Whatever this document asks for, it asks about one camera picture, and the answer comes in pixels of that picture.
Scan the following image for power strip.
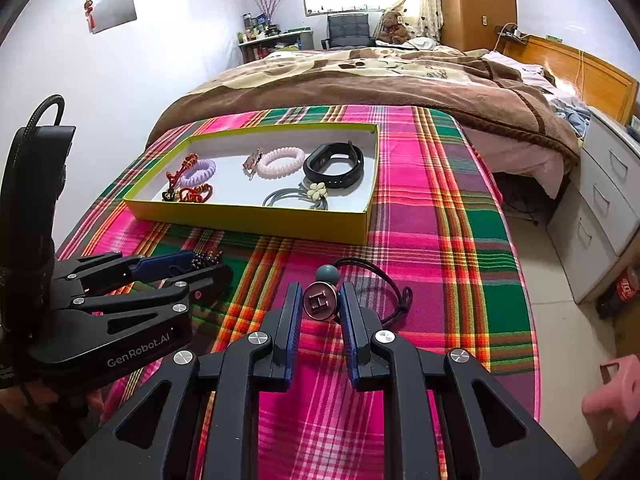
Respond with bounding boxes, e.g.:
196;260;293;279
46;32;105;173
495;24;528;43

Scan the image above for purple spiral hair tie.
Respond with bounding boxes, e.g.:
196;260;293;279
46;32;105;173
178;158;218;187

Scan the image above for shelf with bottles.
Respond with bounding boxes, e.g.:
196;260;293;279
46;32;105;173
237;27;315;65

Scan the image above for grey padded chair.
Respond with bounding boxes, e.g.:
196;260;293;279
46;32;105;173
321;14;377;51

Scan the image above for wooden wardrobe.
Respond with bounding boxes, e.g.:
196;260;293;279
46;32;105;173
434;0;518;53

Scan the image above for flower branches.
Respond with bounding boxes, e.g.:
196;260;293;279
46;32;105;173
249;0;291;26

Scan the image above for pink spiral hair tie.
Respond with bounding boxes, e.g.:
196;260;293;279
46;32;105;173
257;146;305;180

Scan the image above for person's left forearm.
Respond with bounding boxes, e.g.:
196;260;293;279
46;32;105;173
0;387;101;480

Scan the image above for grey flower hair tie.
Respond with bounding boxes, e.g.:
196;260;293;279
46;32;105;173
262;182;331;211

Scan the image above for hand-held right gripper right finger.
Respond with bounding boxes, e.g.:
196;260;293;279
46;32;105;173
341;282;583;480

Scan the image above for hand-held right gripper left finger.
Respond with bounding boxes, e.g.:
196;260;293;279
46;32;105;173
57;282;306;480

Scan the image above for pink bed sheet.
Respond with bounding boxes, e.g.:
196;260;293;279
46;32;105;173
462;125;566;201

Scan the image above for pink plastic stool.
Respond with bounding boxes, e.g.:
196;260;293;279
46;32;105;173
582;355;640;423

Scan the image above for brown teddy bear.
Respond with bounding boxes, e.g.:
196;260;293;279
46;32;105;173
376;10;408;45

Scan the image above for blue clothing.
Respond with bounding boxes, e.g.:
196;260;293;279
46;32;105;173
550;97;591;138

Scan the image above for black button hair tie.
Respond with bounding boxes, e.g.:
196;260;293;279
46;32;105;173
302;257;413;333

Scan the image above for red braided cord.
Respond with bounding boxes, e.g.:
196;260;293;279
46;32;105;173
166;154;200;186

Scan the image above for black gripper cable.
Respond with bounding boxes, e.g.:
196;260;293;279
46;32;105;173
10;94;66;171

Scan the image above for brown printed blanket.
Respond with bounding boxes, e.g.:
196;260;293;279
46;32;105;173
145;45;583;171

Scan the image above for spotted curtain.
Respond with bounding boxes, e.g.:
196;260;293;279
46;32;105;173
397;0;443;42

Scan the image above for dark beaded bracelet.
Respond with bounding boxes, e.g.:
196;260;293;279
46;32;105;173
190;249;225;268

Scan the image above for grey drawer cabinet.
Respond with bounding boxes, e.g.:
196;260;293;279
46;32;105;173
545;110;640;306

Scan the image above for pink green plaid cloth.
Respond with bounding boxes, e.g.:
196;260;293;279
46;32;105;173
55;104;543;480

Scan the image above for wooden headboard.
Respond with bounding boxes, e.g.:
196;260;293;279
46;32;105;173
500;32;640;126

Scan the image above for black wristband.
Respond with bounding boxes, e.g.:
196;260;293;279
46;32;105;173
302;141;365;190

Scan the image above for red soda bottle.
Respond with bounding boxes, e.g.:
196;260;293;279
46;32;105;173
597;265;640;318

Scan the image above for wall mirror panel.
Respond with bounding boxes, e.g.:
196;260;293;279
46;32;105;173
89;0;138;36

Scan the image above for yellow shallow box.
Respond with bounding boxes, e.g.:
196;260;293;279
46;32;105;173
122;122;380;246

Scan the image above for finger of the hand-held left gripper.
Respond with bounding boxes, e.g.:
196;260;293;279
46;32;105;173
67;264;235;319
52;250;197;293

